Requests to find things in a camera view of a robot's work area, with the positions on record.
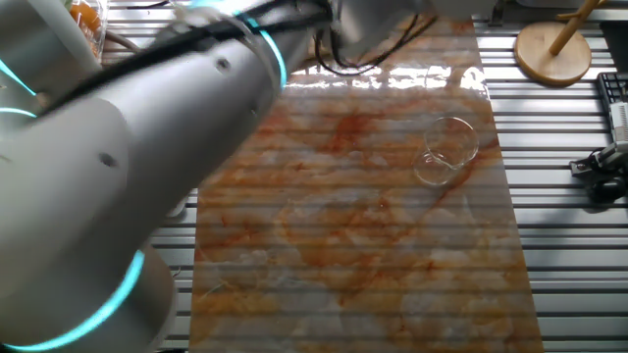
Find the clear glass beaker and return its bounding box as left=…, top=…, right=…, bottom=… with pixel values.
left=410, top=116, right=480, bottom=186

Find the orange marble pattern mat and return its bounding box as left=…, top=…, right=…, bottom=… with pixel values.
left=188, top=14, right=545, bottom=353

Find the grey corrugated conduit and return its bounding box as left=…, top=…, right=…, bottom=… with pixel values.
left=104, top=29, right=143, bottom=54

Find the clear plastic fruit container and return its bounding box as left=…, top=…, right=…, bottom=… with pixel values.
left=68, top=0, right=110, bottom=61

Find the wooden stand with round base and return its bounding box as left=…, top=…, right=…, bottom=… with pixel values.
left=513, top=0, right=609, bottom=88

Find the orange fruit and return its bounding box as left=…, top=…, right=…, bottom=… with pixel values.
left=71, top=2, right=103, bottom=31

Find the black keyboard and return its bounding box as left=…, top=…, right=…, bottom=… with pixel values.
left=596, top=72, right=628, bottom=107

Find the black box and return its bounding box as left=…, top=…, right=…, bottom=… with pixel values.
left=599, top=20, right=628, bottom=75

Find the robot cable bundle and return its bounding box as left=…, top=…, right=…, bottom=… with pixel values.
left=36, top=0, right=439, bottom=119

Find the black loose cable loop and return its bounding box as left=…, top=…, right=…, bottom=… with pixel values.
left=125, top=0, right=174, bottom=12

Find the black camera clamp mount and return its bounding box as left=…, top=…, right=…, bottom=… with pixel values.
left=568, top=141, right=628, bottom=203

